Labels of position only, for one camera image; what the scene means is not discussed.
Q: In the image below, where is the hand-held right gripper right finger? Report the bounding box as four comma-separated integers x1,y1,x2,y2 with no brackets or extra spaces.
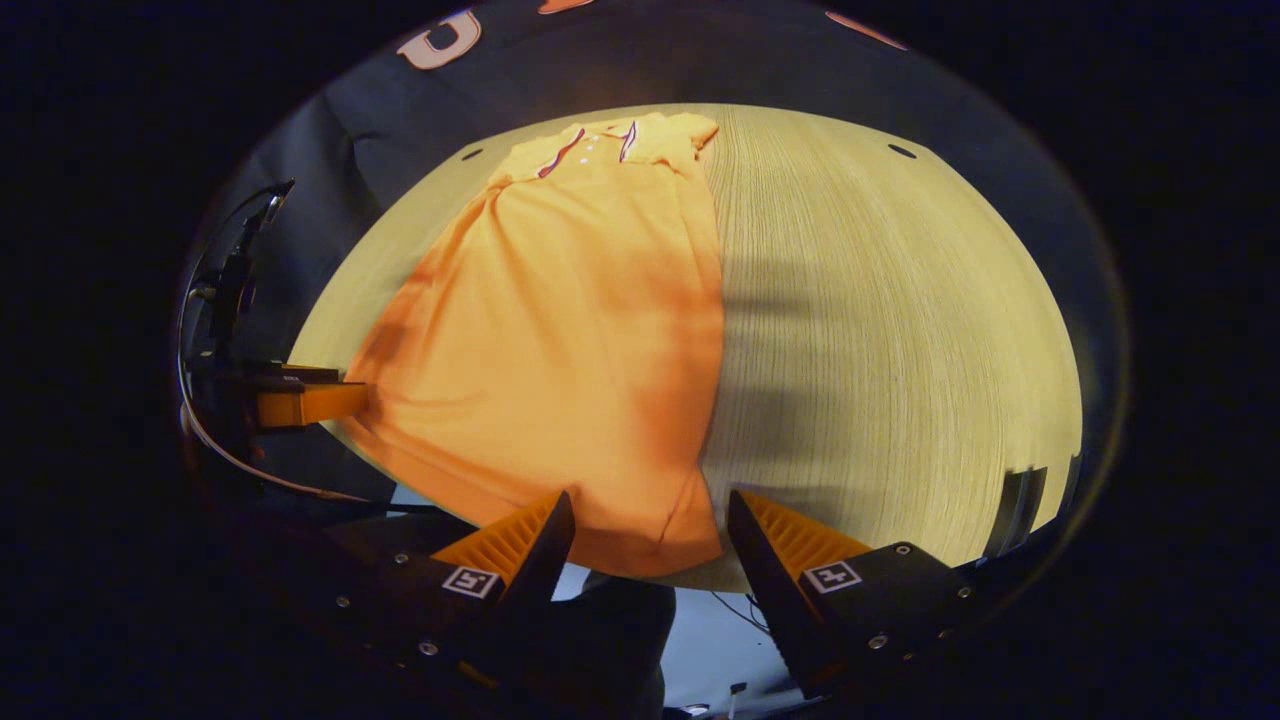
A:
726,488,988,701

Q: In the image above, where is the thin black floor cable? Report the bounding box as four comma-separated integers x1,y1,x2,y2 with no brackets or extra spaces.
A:
712,590,771,633

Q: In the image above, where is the thin gripper cable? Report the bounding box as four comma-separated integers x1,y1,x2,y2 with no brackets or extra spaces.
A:
176,280,441,516

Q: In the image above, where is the person's leg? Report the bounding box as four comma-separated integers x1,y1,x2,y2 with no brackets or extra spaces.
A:
555,575,681,720

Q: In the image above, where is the orange T-shirt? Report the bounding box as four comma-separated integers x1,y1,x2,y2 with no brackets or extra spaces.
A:
340,112,727,581

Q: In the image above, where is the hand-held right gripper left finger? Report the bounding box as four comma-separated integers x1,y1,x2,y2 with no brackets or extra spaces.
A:
320,488,579,703

